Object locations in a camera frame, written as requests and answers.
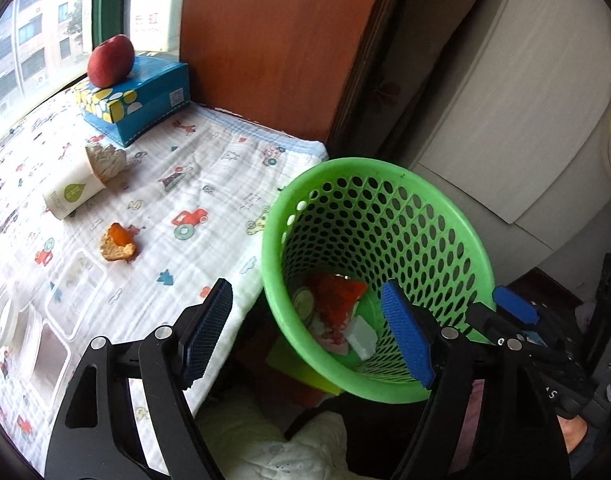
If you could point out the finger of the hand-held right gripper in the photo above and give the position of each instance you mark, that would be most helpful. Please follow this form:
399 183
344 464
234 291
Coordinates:
516 305

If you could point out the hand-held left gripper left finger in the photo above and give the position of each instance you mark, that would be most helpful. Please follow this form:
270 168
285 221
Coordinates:
205 332

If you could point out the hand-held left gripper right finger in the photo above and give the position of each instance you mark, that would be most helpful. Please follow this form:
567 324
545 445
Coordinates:
408 332

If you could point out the green perforated plastic basket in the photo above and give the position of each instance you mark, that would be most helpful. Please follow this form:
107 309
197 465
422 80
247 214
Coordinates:
274 260

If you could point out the white paper cup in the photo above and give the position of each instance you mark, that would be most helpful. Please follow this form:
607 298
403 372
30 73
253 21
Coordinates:
70 195

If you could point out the white foam piece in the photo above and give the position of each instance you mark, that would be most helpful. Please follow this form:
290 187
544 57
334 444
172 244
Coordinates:
360 338

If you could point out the red plastic wrapper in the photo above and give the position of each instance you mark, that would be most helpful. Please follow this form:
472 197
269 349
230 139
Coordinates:
335 300

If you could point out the yellow green paper sheet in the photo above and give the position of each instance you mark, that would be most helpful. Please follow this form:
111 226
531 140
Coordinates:
295 367

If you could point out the pale round slice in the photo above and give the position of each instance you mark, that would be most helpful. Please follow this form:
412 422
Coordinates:
304 305

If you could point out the white quilt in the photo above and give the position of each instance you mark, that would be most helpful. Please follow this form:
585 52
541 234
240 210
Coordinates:
265 450

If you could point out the clear plastic container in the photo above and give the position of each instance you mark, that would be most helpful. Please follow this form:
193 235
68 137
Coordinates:
78 290
45 355

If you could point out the printed white blanket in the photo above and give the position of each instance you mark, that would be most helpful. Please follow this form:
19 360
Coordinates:
185 175

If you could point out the crumpled beige tissue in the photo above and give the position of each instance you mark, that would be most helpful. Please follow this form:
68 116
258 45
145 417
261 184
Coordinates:
106 161

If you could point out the white round lid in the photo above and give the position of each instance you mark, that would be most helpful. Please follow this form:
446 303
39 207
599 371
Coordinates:
0 317

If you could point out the blue spotted tissue box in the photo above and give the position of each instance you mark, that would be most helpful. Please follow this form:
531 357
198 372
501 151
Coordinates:
140 100

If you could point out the red apple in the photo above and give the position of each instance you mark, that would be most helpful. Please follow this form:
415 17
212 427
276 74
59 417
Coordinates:
110 60

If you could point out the brown wooden board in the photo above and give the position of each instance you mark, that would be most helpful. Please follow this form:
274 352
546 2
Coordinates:
275 40

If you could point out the green framed window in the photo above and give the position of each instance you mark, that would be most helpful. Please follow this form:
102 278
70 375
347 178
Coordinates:
40 35

